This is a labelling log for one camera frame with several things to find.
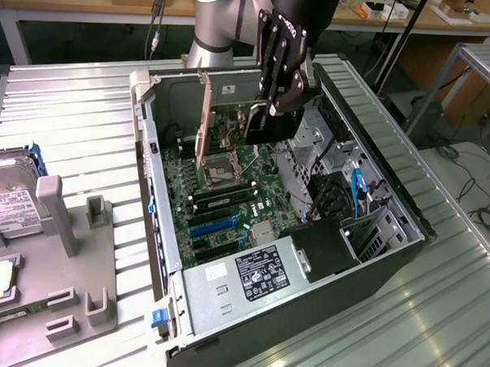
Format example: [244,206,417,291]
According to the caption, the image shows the black stand pole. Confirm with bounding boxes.
[372,0,430,97]

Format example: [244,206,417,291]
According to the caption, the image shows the blue case latch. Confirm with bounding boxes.
[150,308,171,330]

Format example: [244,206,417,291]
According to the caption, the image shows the silver chipset heatsink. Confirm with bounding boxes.
[249,221,275,244]

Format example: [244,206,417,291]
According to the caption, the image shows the white and orange box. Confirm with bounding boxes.
[354,0,411,24]

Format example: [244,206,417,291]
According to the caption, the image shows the green GPU card black shroud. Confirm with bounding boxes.
[193,68,306,175]

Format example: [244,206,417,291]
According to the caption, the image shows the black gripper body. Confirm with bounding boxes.
[268,0,344,67]

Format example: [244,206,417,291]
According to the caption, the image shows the blue wire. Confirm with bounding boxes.
[348,166,372,220]

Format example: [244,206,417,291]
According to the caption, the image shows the white flat box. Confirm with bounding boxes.
[428,0,476,28]

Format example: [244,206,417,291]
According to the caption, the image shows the blue expansion slot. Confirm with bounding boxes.
[189,222,230,240]

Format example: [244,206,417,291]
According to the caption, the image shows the thick black wire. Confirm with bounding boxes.
[307,113,350,223]

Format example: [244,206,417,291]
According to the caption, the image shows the black plastic air duct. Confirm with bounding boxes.
[275,214,363,286]

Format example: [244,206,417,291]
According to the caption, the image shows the black open PC case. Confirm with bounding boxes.
[116,53,445,367]

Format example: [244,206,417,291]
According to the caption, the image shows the silver hard disk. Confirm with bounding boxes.
[0,153,53,242]

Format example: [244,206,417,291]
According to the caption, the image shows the grey power supply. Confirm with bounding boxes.
[178,231,321,345]

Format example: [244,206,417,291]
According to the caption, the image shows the perforated silver disk bay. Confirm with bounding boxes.
[337,190,417,266]

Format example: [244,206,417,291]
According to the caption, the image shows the grey hanging cable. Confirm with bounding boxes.
[146,0,167,61]

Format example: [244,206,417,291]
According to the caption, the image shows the black coiled cables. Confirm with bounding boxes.
[453,159,490,235]

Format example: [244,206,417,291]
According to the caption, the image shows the grey plastic parts rack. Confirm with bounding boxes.
[0,171,128,367]

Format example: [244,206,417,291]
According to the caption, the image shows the black power supply label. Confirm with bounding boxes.
[232,240,293,305]

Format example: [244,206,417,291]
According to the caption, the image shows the green Dell motherboard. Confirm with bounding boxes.
[155,104,300,275]

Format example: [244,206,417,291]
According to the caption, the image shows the black equipment box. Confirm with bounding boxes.
[384,89,445,132]

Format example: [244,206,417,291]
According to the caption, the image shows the CPU socket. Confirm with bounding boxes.
[201,153,242,192]

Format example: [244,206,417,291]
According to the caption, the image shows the green RAM stick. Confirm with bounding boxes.
[0,296,69,330]

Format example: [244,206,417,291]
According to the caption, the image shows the metal socket cover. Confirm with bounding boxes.
[228,143,261,182]

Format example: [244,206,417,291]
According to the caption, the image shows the wooden desk white legs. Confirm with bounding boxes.
[0,0,490,85]

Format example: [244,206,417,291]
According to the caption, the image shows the long black expansion slot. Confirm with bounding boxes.
[194,242,243,266]
[187,213,235,231]

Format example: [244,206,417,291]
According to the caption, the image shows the silver drive cage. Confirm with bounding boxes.
[274,96,347,221]

